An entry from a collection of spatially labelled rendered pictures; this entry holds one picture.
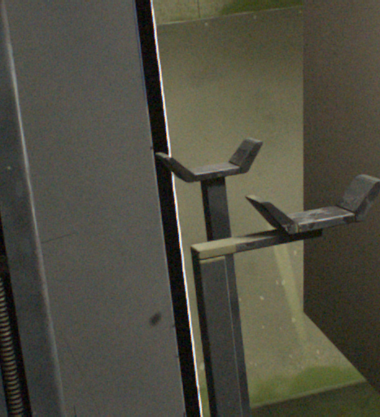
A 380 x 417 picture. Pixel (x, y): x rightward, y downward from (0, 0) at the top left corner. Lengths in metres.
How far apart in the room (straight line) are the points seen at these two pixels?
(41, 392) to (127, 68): 0.56
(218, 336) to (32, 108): 0.58
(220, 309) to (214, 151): 2.37
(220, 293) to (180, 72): 2.48
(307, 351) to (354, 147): 1.04
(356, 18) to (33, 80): 0.81
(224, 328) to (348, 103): 1.30
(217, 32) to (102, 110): 2.02
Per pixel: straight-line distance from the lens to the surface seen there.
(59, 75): 1.18
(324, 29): 1.98
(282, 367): 2.84
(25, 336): 0.69
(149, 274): 1.23
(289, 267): 2.92
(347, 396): 2.88
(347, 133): 1.94
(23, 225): 0.68
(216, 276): 0.63
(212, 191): 0.84
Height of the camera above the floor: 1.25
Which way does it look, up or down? 12 degrees down
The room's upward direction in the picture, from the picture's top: 7 degrees counter-clockwise
